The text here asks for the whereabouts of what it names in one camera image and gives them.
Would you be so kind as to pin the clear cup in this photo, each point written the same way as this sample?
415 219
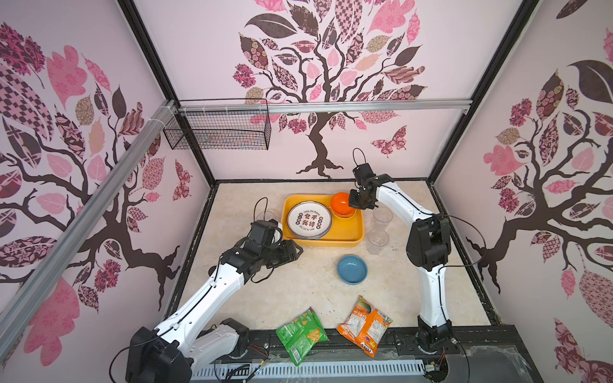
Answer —
377 240
382 217

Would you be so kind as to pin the blue bowl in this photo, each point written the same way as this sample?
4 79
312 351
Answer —
352 270

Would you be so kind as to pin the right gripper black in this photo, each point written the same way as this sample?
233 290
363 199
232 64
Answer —
353 203

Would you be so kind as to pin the clear cup front right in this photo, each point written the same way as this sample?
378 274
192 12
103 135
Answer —
377 240

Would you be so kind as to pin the green snack bag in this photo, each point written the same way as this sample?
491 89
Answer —
301 335

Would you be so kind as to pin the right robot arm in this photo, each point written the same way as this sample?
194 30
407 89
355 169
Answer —
428 248

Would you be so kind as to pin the aluminium rail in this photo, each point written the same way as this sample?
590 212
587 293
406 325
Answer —
24 305
329 107

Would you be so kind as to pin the aluminium rail left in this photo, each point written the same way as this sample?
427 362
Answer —
24 305

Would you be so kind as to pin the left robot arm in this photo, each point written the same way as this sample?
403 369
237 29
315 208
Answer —
175 349

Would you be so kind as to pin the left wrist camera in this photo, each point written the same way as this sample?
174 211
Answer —
266 232

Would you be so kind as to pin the aluminium rail back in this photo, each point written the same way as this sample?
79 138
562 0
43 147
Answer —
329 107

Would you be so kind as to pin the white slotted cable duct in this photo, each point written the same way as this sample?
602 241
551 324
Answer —
308 371

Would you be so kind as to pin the clear cup back right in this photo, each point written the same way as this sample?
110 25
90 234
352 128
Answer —
382 217

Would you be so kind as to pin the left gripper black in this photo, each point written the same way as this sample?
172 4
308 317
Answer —
289 253

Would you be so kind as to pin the orange snack bag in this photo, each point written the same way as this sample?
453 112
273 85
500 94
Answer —
365 326

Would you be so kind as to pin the black wire basket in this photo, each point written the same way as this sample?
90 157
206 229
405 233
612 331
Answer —
221 124

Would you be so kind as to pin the yellow bowls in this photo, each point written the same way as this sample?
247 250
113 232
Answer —
345 213

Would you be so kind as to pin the yellow plastic bin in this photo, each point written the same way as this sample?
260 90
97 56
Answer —
343 232

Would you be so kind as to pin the orange bowl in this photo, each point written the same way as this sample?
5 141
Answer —
340 201

